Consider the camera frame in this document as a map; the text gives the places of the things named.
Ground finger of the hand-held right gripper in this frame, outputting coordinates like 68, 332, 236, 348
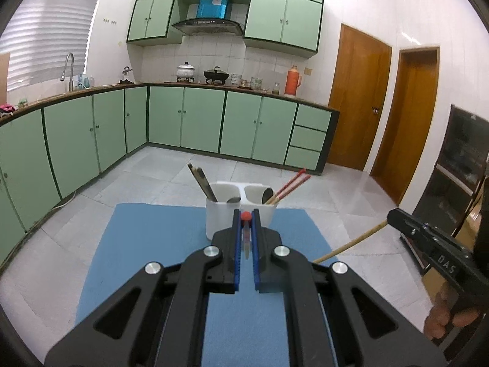
386, 207, 432, 246

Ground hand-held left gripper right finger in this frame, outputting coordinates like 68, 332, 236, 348
252, 209, 448, 367

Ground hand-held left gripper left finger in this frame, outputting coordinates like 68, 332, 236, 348
45, 209, 243, 367

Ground red-tipped wooden stick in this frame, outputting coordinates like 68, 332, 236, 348
241, 211, 253, 261

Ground white utensil holder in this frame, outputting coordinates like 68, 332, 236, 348
205, 181, 278, 241

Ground light wooden chopstick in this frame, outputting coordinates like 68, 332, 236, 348
312, 220, 390, 265

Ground dark chopstick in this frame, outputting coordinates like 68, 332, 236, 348
187, 162, 215, 202
196, 165, 219, 202

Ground red chopstick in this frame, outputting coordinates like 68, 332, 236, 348
266, 167, 308, 204
269, 174, 312, 205

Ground person's right hand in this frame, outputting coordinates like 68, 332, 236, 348
423, 295, 480, 340

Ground wooden door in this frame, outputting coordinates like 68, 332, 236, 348
327, 22, 393, 172
369, 45, 441, 206

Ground black glass cabinet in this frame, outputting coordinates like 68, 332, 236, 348
412, 103, 489, 273

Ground blue table mat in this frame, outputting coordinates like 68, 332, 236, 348
74, 202, 339, 367

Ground green base cabinets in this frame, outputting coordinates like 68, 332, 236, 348
0, 83, 341, 273

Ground orange thermos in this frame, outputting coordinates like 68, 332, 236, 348
283, 65, 303, 97

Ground gas stove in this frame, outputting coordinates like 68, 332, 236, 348
175, 77, 230, 85

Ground black wok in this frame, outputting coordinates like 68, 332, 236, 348
203, 66, 231, 84

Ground white cooking pot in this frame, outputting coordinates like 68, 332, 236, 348
176, 61, 197, 82

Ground range hood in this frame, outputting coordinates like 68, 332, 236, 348
171, 18, 245, 38

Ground metal faucet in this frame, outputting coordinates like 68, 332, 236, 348
60, 52, 76, 93

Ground window blind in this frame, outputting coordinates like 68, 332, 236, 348
0, 0, 110, 93

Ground white floor cable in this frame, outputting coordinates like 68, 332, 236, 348
49, 190, 78, 212

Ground green upper wall cabinets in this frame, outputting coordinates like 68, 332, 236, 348
126, 0, 325, 59

